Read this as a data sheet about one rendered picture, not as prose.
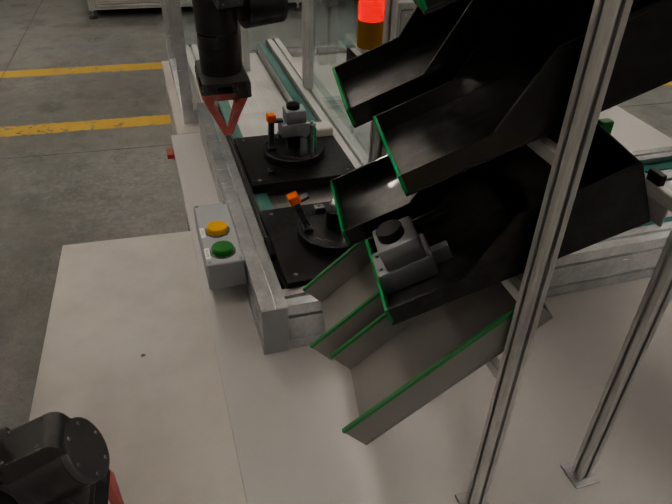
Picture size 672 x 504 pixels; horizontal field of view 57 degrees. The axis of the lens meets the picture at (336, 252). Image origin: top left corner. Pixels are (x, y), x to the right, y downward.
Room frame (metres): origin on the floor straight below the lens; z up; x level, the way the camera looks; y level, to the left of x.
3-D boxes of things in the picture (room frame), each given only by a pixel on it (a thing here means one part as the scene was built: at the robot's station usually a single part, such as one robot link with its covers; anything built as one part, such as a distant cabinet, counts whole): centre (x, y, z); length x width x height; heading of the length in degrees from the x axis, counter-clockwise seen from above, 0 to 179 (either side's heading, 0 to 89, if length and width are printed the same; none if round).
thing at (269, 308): (1.18, 0.23, 0.91); 0.89 x 0.06 x 0.11; 18
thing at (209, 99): (0.87, 0.17, 1.27); 0.07 x 0.07 x 0.09; 18
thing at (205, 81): (0.86, 0.17, 1.34); 0.10 x 0.07 x 0.07; 18
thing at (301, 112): (1.29, 0.10, 1.06); 0.08 x 0.04 x 0.07; 108
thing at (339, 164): (1.29, 0.11, 0.96); 0.24 x 0.24 x 0.02; 18
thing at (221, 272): (0.98, 0.23, 0.93); 0.21 x 0.07 x 0.06; 18
